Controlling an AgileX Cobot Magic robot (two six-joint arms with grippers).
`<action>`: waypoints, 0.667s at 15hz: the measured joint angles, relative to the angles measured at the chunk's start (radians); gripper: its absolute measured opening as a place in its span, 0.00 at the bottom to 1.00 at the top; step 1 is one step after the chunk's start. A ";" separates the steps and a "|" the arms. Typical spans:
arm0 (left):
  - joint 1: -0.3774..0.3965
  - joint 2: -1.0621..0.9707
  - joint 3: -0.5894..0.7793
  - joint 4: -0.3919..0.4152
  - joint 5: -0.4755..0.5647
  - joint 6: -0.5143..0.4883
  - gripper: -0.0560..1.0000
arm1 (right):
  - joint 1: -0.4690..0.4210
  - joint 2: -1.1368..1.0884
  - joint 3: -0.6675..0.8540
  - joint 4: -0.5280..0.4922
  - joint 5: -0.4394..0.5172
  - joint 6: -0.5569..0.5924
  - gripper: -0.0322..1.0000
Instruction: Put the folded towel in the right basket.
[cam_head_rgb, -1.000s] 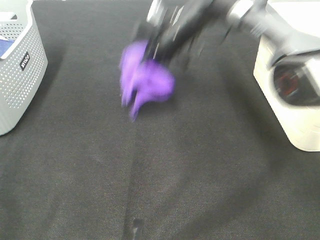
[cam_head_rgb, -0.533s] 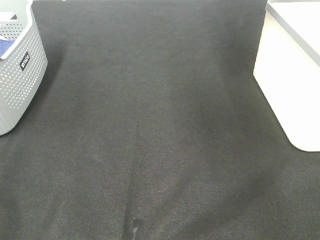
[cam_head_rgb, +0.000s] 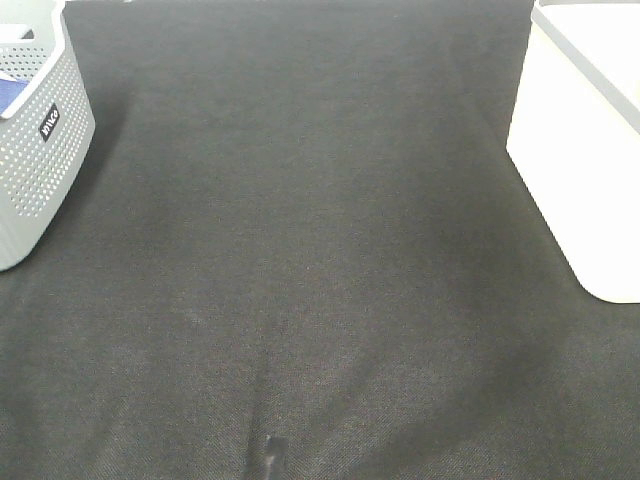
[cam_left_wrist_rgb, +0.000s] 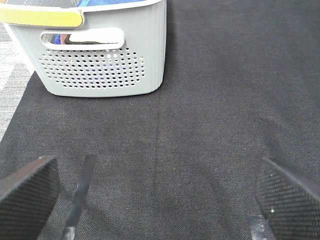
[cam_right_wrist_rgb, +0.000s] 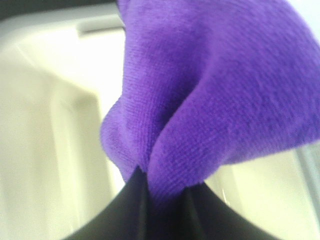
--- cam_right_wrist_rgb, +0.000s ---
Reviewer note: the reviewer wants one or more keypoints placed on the purple microfiber towel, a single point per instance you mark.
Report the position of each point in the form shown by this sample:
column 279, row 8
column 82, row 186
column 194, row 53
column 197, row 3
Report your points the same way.
column 208, row 83

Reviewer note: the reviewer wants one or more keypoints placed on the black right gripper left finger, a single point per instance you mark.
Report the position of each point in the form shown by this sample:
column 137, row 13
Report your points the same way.
column 125, row 218

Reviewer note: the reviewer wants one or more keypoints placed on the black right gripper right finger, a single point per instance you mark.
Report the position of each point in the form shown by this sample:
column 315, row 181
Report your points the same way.
column 197, row 213

